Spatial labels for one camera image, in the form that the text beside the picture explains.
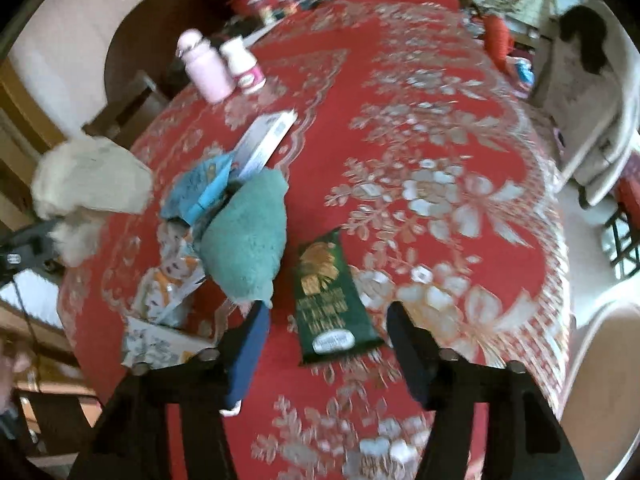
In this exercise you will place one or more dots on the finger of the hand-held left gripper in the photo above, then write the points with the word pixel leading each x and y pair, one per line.
pixel 46 237

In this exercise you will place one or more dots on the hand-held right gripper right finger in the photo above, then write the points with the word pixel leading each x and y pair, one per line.
pixel 412 355

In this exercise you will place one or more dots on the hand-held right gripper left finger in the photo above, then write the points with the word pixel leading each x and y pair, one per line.
pixel 247 355

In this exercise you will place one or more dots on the white fluffy cloth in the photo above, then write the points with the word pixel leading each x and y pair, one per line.
pixel 95 175

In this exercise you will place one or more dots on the dark green snack packet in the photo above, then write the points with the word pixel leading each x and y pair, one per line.
pixel 327 300

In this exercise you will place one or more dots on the orange white snack packet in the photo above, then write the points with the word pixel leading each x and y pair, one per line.
pixel 167 280

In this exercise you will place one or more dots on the teal towel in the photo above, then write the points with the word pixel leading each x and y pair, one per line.
pixel 245 230

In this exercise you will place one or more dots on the light blue snack packet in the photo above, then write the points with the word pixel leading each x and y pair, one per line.
pixel 195 190

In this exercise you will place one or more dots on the long white blue carton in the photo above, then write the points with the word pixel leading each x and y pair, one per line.
pixel 262 142

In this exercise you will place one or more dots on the white grey patterned packet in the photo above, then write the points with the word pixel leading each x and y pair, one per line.
pixel 160 342

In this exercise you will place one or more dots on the wooden chair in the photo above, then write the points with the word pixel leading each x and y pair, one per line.
pixel 125 115

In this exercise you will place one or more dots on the round brown wooden board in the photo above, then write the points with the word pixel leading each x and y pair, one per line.
pixel 145 25

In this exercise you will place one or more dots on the small wooden stool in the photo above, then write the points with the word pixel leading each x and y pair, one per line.
pixel 622 245

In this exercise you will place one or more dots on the white pill bottle pink label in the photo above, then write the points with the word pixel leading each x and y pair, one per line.
pixel 242 67

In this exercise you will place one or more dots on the round red cushion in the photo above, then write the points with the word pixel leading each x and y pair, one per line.
pixel 630 192

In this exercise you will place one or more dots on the white flat strip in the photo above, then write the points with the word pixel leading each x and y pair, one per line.
pixel 257 35

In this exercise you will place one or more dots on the blue plastic bag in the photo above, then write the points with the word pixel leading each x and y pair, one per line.
pixel 524 70

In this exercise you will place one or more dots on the red plastic basin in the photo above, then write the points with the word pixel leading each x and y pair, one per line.
pixel 250 2

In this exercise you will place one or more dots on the red thermos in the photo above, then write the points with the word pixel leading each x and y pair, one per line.
pixel 497 40

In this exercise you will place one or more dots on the dark brown garment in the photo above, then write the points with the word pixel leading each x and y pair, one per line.
pixel 582 35

